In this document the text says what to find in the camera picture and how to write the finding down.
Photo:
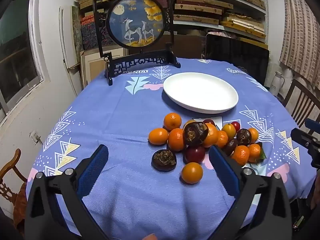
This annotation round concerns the person's left hand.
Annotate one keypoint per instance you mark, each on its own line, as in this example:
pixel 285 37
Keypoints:
pixel 150 237

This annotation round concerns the pile of mandarin oranges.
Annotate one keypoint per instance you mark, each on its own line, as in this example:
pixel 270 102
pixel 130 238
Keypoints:
pixel 176 139

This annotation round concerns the white round plate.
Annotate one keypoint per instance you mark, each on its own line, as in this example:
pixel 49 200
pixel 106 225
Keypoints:
pixel 200 92

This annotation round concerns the stack of wooden boxes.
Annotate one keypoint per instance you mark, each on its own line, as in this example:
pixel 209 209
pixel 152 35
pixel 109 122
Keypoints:
pixel 200 7

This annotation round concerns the white metal shelf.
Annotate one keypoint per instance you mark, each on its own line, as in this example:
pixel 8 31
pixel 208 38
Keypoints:
pixel 250 5

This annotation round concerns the window with white frame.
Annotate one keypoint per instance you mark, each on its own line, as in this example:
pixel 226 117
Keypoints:
pixel 17 47

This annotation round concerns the beige checked curtain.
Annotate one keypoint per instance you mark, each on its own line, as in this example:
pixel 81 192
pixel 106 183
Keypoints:
pixel 300 30

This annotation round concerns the green leaf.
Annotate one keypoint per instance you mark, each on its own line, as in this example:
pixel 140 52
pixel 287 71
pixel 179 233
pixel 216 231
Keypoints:
pixel 262 155

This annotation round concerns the dark wooden chair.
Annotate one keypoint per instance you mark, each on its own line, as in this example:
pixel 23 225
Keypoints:
pixel 301 102

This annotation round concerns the leaning picture frames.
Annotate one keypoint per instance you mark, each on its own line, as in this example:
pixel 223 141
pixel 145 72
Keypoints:
pixel 100 60

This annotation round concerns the small red fruit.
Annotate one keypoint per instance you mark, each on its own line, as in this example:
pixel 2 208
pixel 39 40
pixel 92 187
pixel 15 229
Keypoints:
pixel 235 126

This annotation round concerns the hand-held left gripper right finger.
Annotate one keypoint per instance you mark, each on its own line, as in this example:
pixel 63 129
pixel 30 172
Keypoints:
pixel 220 161

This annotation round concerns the white thermos jug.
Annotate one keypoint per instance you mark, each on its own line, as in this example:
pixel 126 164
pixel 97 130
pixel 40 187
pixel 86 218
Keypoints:
pixel 276 83

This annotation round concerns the white wall outlet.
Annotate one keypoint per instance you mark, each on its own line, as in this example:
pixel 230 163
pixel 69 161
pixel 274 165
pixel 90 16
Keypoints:
pixel 35 136

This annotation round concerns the round deer embroidery screen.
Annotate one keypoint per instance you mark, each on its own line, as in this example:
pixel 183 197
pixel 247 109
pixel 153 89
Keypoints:
pixel 136 21

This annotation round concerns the carved brown wooden chair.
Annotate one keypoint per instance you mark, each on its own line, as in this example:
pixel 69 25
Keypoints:
pixel 10 177

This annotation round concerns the large dark brown fruit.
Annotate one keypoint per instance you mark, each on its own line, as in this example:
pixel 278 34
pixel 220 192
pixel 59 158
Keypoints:
pixel 195 133

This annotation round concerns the blue printed tablecloth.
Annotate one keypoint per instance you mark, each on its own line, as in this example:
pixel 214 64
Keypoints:
pixel 125 120

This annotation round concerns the yellow-orange round fruit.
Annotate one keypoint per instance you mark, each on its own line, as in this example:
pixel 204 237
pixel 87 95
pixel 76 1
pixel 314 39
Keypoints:
pixel 228 130

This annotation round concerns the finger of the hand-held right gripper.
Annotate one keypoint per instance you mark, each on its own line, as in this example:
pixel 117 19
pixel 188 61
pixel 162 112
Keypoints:
pixel 312 124
pixel 301 136

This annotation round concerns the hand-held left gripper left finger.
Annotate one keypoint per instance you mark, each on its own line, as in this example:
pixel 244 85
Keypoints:
pixel 98 160

